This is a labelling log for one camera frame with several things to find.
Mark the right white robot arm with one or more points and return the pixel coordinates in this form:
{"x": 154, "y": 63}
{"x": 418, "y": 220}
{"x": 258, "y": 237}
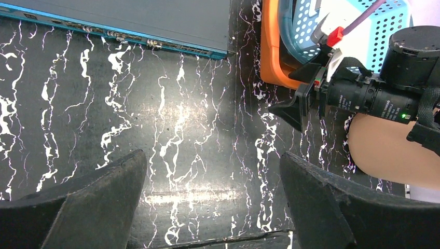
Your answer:
{"x": 406, "y": 89}

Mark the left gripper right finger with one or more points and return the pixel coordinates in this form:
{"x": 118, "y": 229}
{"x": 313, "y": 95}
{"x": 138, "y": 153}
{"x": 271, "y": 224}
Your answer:
{"x": 329, "y": 211}

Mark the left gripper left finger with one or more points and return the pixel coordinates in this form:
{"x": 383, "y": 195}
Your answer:
{"x": 95, "y": 210}

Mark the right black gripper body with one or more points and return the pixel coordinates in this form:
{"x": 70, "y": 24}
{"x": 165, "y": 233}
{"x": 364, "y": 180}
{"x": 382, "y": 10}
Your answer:
{"x": 312, "y": 77}

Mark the tan bucket with black liner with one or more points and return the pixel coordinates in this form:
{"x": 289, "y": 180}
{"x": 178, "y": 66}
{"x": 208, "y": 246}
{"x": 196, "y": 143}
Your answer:
{"x": 380, "y": 149}

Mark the light blue perforated basket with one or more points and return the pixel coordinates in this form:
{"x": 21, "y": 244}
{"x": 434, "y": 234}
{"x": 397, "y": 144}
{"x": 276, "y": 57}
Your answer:
{"x": 368, "y": 42}

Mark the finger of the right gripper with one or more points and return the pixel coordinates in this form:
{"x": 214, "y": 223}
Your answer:
{"x": 291, "y": 111}

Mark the dark teal transparent container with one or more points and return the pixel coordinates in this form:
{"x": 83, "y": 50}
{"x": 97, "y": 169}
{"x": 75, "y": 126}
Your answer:
{"x": 297, "y": 20}

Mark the dark blue network switch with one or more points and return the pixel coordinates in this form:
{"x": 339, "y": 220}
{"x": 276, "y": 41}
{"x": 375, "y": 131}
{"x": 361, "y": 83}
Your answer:
{"x": 195, "y": 27}

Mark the orange plastic tray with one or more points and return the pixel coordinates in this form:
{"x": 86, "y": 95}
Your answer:
{"x": 275, "y": 62}

